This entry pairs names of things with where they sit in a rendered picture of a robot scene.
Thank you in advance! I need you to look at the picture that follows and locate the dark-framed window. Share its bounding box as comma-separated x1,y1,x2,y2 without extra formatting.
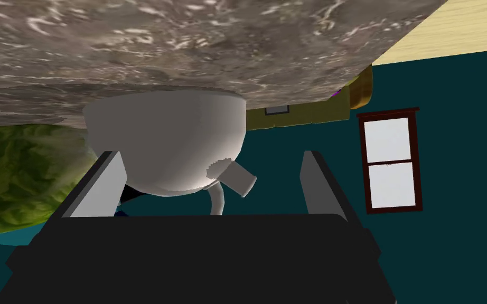
355,107,424,215

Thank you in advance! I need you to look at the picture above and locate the white mug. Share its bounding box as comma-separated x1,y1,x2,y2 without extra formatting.
82,88,258,216

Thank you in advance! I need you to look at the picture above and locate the green lettuce head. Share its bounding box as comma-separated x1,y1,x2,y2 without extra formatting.
0,123,99,235

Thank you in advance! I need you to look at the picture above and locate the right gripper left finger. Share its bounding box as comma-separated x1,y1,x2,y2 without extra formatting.
61,150,128,219

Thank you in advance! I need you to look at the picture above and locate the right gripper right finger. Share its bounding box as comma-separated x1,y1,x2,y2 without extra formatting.
299,149,356,223

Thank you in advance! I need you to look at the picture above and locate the olive yellow sofa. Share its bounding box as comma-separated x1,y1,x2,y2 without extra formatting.
245,64,374,131

